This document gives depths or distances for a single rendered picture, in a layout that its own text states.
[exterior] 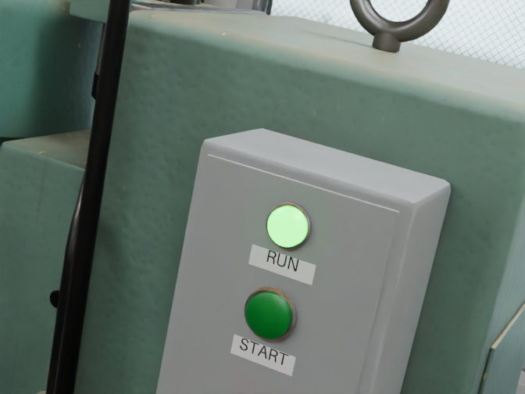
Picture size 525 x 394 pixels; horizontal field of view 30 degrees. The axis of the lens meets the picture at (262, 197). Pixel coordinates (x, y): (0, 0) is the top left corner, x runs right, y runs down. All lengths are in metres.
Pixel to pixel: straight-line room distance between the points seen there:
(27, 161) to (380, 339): 0.28
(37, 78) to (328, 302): 0.30
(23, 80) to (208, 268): 0.25
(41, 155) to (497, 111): 0.28
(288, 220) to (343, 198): 0.02
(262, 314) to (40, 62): 0.28
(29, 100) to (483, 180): 0.31
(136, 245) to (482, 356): 0.19
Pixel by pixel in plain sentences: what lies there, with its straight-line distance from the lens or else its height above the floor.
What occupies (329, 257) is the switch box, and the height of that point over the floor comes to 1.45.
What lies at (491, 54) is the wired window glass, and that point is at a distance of 1.95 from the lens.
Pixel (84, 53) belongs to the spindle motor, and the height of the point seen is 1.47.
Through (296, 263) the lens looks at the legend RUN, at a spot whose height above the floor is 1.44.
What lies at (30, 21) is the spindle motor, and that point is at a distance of 0.63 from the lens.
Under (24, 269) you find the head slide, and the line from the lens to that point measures 0.62.
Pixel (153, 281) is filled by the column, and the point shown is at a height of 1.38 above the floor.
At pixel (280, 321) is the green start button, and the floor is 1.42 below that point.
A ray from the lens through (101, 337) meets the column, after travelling 0.55.
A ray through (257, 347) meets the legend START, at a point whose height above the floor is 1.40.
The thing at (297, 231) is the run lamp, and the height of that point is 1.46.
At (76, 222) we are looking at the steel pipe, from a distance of 0.52.
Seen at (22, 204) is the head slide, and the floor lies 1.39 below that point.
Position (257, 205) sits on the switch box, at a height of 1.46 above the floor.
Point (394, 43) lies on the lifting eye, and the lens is 0.56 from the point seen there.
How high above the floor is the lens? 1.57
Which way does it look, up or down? 14 degrees down
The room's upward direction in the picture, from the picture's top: 11 degrees clockwise
